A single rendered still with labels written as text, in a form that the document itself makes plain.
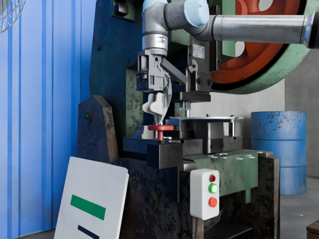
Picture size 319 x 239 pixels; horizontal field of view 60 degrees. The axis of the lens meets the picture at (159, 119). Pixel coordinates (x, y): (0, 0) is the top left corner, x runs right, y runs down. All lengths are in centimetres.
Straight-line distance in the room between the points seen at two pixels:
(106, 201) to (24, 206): 100
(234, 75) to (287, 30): 67
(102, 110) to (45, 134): 85
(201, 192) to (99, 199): 56
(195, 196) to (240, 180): 36
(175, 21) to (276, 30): 27
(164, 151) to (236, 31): 41
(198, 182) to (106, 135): 57
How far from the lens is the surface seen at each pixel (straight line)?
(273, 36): 86
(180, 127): 114
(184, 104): 120
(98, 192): 126
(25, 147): 205
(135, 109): 127
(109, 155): 123
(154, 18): 83
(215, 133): 110
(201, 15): 79
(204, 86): 116
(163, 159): 81
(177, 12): 80
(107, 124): 126
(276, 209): 129
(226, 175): 107
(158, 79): 80
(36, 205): 215
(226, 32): 88
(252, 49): 149
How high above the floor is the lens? 77
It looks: level
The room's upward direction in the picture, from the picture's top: straight up
